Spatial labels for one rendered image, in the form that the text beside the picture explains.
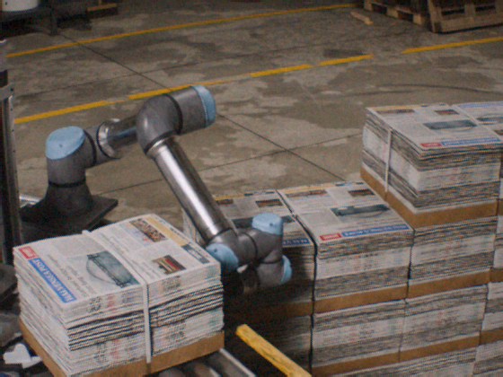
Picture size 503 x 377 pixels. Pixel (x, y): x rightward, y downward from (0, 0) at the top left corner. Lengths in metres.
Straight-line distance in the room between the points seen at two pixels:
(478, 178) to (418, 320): 0.47
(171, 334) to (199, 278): 0.14
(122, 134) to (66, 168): 0.19
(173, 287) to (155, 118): 0.53
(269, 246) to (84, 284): 0.57
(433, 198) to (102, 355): 1.10
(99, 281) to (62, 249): 0.16
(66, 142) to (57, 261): 0.71
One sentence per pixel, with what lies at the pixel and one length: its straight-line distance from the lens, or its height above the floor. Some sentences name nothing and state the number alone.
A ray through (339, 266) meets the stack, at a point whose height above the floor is 0.74.
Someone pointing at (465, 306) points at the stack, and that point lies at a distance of 2.81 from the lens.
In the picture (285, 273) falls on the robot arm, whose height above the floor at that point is 0.83.
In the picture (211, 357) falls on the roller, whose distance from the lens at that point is 2.06.
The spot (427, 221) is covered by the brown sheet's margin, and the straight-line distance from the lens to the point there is 2.59.
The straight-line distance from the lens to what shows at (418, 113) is 2.79.
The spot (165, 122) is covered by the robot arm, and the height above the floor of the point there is 1.19.
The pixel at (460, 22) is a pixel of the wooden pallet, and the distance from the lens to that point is 8.73.
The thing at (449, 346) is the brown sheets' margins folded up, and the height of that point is 0.40.
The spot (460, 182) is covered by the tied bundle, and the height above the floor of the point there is 0.95.
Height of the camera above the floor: 1.93
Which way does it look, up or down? 23 degrees down
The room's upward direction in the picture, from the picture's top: 1 degrees clockwise
